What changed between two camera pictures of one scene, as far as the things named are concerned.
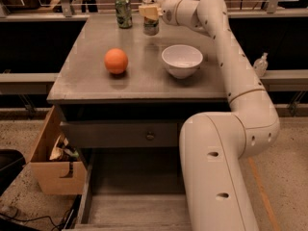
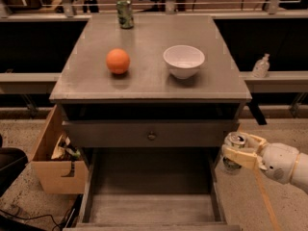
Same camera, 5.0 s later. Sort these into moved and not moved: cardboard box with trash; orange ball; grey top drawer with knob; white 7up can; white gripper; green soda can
Moved: white gripper; white 7up can
Not moved: cardboard box with trash; green soda can; grey top drawer with knob; orange ball
